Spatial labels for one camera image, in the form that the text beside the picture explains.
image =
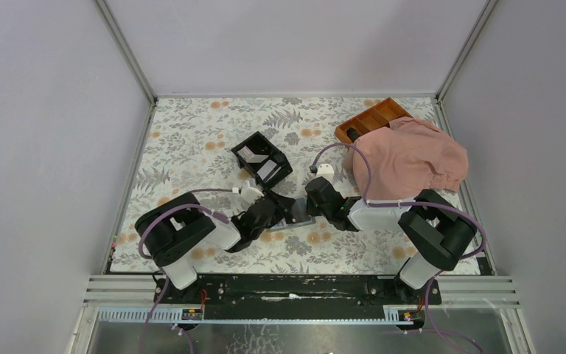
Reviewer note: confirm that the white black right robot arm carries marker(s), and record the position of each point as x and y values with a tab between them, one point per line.
439	232

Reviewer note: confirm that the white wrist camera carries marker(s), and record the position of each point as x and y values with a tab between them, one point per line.
248	192
325	171

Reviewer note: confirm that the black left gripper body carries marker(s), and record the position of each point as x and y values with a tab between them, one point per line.
277	217

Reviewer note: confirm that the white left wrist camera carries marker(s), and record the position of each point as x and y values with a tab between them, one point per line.
248	192

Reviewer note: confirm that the dark grey credit card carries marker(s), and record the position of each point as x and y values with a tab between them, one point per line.
298	214

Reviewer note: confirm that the orange compartment tray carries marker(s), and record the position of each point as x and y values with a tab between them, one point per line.
377	116

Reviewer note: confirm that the floral table mat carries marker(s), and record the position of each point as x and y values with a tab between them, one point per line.
189	148

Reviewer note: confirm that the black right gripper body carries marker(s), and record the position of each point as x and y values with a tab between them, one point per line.
315	211

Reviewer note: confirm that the black card holder box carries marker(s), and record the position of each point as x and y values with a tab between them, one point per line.
258	143

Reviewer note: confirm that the white slotted cable duct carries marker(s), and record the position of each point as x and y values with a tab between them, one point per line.
194	316

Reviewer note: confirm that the stack of cards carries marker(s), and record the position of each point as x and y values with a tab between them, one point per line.
258	164

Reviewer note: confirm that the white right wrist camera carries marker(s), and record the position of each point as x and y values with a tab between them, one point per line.
325	171

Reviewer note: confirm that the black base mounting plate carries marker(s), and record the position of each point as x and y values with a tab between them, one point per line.
295	294

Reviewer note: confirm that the pink cloth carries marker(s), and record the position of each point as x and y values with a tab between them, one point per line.
409	156

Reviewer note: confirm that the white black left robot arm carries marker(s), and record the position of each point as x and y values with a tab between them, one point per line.
169	232

